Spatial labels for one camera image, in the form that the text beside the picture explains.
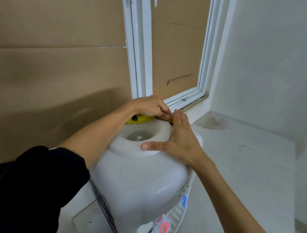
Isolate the red tap lever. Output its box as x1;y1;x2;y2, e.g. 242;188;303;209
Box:
153;215;171;233

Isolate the person's left hand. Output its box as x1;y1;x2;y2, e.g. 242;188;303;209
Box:
130;95;173;121

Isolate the brown cardboard window cover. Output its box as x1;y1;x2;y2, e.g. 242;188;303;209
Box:
151;0;211;100
0;0;134;164

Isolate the white drip tray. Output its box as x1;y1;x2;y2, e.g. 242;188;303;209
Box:
165;185;192;233

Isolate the yellow grey cleaning cloth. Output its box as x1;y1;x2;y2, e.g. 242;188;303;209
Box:
125;114;174;125

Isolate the white water dispenser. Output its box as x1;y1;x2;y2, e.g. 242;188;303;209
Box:
56;119;204;233

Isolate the white window frame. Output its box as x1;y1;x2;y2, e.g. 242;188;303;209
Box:
122;0;238;112

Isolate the person's right hand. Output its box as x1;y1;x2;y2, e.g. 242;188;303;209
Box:
141;109;209;167

